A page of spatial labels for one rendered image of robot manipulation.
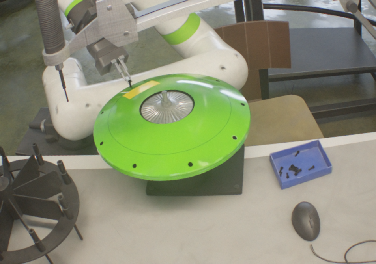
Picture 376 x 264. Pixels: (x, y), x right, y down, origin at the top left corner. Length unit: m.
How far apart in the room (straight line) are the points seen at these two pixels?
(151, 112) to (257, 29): 0.80
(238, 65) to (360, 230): 0.59
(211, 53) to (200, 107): 0.32
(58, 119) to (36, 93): 2.17
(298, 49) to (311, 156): 1.69
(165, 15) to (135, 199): 0.46
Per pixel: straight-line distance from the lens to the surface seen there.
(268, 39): 1.70
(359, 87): 2.96
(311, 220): 0.90
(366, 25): 0.83
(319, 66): 2.59
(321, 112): 2.46
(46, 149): 1.43
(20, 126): 3.05
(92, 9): 1.09
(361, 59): 2.72
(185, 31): 1.31
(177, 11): 0.70
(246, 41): 1.69
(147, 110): 0.96
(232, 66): 1.22
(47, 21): 0.70
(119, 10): 0.69
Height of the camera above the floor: 1.66
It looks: 37 degrees down
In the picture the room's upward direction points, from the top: 8 degrees counter-clockwise
